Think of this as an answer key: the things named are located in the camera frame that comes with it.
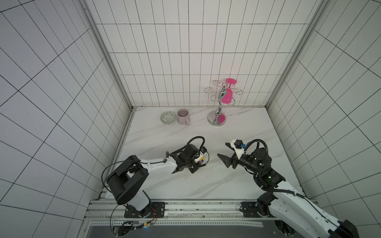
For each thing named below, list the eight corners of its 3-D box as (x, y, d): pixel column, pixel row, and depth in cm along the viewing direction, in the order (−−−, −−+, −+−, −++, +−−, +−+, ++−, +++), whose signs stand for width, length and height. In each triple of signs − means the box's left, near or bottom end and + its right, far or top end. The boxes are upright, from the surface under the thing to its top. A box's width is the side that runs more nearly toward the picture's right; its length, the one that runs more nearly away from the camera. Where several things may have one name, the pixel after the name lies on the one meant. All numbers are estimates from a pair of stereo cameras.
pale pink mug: (177, 126, 109) (176, 120, 104) (178, 114, 117) (177, 108, 111) (189, 126, 109) (189, 120, 104) (189, 114, 117) (189, 108, 111)
